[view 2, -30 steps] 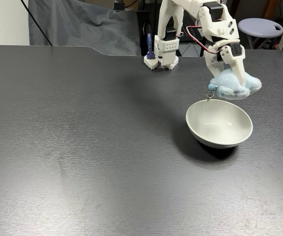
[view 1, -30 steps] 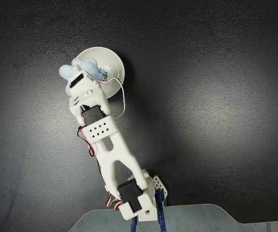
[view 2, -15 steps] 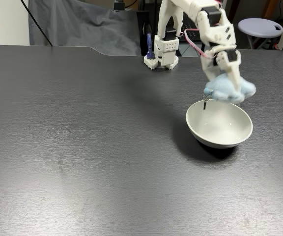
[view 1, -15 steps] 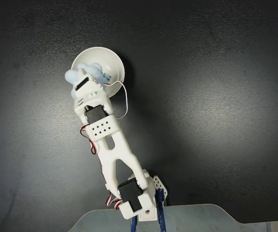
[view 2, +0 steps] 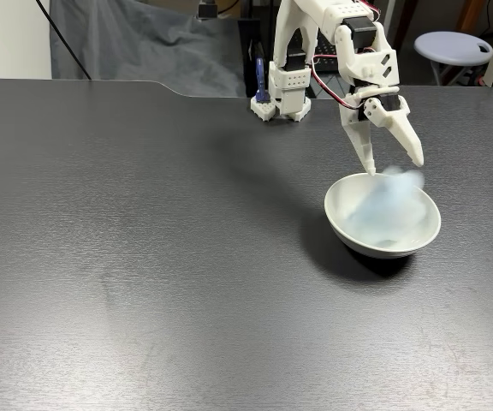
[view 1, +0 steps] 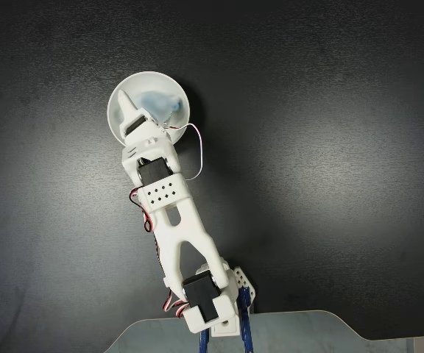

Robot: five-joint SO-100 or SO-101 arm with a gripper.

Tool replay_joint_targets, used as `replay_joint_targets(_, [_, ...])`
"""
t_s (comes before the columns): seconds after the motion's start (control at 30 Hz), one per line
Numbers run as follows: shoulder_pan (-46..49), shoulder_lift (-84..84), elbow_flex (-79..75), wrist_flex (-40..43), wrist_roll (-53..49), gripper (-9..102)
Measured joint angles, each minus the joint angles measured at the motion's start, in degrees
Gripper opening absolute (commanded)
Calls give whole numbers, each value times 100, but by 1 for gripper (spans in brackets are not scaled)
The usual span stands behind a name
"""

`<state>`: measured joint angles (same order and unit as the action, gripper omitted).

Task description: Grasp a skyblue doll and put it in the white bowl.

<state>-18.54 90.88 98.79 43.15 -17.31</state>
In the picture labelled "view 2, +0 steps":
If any skyblue plush doll with clip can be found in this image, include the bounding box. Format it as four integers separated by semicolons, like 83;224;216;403
344;165;427;249

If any white ceramic bowl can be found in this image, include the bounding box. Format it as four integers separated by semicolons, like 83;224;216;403
323;172;442;260

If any blue table clamp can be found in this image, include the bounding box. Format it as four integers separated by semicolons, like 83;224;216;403
253;54;272;104

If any white round stool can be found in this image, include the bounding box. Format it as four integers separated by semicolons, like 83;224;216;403
413;31;493;86

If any black metal rack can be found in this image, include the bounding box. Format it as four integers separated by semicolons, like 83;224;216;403
237;0;376;100

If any grey backdrop cloth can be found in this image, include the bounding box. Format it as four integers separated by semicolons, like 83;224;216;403
49;0;250;98

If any black stand leg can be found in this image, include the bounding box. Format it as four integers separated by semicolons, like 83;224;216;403
35;0;92;80

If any red white servo cable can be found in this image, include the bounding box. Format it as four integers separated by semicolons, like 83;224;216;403
311;56;361;110

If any black camera box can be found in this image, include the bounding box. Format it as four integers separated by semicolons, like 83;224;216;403
197;0;218;21

